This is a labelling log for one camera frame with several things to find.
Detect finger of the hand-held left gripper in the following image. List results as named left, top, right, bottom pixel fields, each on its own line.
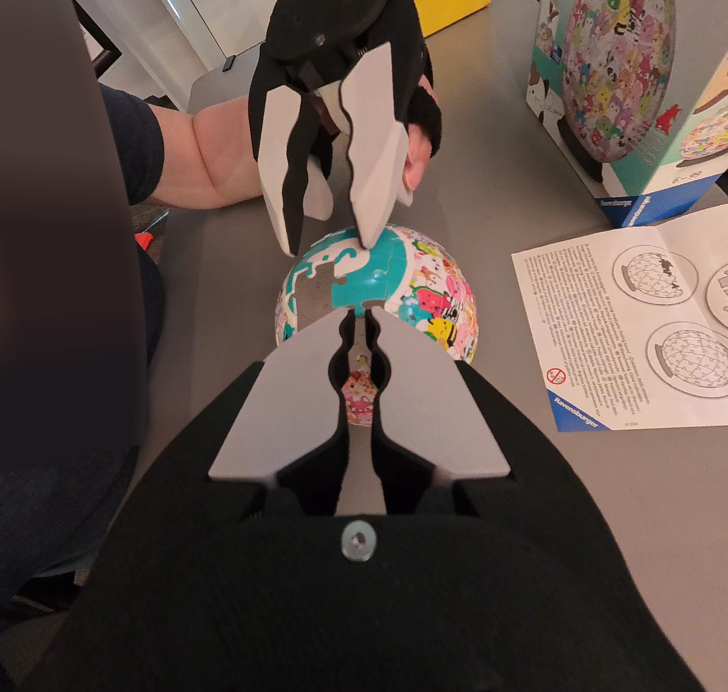
left=257, top=85, right=320, bottom=258
left=339, top=41, right=411, bottom=251

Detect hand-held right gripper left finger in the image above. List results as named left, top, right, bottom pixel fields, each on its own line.
left=207, top=308, right=351, bottom=486

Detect person's left forearm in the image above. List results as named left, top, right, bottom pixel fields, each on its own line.
left=149, top=97, right=268, bottom=210

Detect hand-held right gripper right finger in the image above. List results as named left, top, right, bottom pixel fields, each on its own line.
left=364, top=305, right=512, bottom=484

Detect white instruction leaflet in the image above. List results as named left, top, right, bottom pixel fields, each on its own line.
left=511, top=205, right=728, bottom=433

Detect colourful puzzle ball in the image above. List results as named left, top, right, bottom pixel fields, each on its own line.
left=275, top=224, right=479, bottom=428

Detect puzzle ball cardboard box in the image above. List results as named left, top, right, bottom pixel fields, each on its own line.
left=526, top=0, right=728, bottom=230

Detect person's blue jeans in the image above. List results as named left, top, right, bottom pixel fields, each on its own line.
left=0, top=447, right=140, bottom=596

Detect person's left hand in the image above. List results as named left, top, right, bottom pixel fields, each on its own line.
left=402, top=124, right=434, bottom=192

